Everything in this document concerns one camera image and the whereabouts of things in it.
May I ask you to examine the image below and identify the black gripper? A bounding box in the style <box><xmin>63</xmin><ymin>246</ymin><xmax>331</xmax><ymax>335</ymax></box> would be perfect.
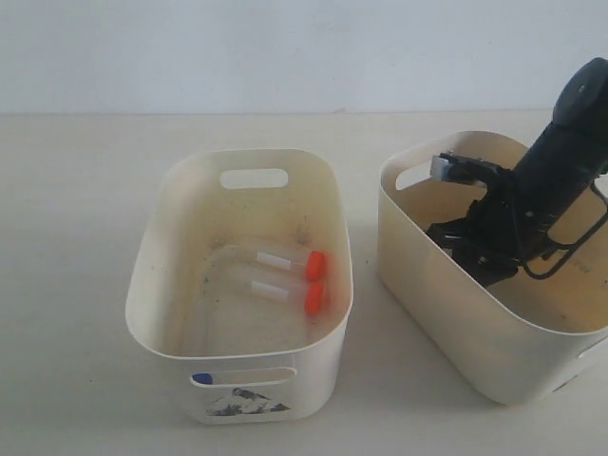
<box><xmin>426</xmin><ymin>184</ymin><xmax>565</xmax><ymax>287</ymax></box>

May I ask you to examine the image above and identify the cream plastic bin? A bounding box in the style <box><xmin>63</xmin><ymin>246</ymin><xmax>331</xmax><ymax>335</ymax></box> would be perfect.
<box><xmin>125</xmin><ymin>149</ymin><xmax>353</xmax><ymax>425</ymax></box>
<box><xmin>377</xmin><ymin>131</ymin><xmax>607</xmax><ymax>405</ymax></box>

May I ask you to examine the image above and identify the orange-capped clear tube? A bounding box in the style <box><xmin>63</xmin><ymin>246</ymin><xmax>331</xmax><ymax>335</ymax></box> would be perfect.
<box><xmin>222</xmin><ymin>264</ymin><xmax>327</xmax><ymax>315</ymax></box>
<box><xmin>222</xmin><ymin>241</ymin><xmax>330</xmax><ymax>282</ymax></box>

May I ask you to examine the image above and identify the blue-capped clear tube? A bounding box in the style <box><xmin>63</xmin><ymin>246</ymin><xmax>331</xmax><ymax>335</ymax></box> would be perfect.
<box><xmin>191</xmin><ymin>372</ymin><xmax>214</xmax><ymax>385</ymax></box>

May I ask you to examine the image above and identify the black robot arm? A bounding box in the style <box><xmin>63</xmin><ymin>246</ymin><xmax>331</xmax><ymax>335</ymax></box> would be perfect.
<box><xmin>426</xmin><ymin>57</ymin><xmax>607</xmax><ymax>287</ymax></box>

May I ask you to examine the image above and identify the black cable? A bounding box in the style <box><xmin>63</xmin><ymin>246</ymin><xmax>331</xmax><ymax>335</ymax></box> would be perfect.
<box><xmin>520</xmin><ymin>180</ymin><xmax>608</xmax><ymax>281</ymax></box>

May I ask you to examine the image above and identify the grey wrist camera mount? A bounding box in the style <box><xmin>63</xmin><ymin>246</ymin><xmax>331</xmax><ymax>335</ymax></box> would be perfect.
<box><xmin>429</xmin><ymin>152</ymin><xmax>506</xmax><ymax>188</ymax></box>

